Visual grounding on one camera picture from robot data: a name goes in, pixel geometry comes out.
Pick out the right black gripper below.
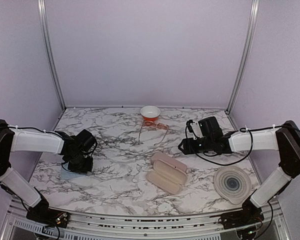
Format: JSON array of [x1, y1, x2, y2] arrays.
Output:
[[178, 136, 214, 155]]

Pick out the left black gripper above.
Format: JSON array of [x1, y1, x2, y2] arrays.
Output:
[[66, 151, 93, 174]]

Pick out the pink hard glasses case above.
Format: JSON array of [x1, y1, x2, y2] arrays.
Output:
[[151, 151, 188, 172]]

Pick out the pink soft glasses case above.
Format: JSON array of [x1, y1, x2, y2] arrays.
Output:
[[146, 159, 188, 195]]

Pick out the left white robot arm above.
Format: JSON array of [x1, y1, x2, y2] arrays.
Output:
[[0, 119, 98, 228]]

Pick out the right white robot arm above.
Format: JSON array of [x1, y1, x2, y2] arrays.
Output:
[[178, 116, 300, 229]]

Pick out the pink transparent sunglasses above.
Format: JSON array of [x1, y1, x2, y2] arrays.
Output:
[[138, 120, 170, 146]]

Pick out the grey swirl ceramic plate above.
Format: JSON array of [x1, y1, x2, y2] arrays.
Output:
[[213, 166, 252, 205]]

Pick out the orange white bowl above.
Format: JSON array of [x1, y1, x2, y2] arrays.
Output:
[[140, 105, 161, 122]]

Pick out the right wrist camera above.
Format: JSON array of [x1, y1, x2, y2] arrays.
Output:
[[186, 119, 203, 140]]

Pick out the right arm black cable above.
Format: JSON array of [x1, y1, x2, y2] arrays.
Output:
[[184, 121, 300, 166]]

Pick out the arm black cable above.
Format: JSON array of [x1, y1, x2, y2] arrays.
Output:
[[184, 121, 300, 166], [0, 124, 98, 173]]

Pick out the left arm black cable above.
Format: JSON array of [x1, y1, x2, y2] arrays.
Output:
[[0, 124, 98, 173]]

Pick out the front aluminium rail base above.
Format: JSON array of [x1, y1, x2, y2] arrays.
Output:
[[0, 198, 291, 240]]

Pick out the right aluminium frame post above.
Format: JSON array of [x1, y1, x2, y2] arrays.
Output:
[[226, 0, 260, 115]]

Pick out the aluminium frame post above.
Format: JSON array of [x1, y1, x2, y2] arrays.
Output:
[[226, 0, 260, 115], [37, 0, 67, 112]]

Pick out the left aluminium frame post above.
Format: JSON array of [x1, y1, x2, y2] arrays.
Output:
[[37, 0, 67, 112]]

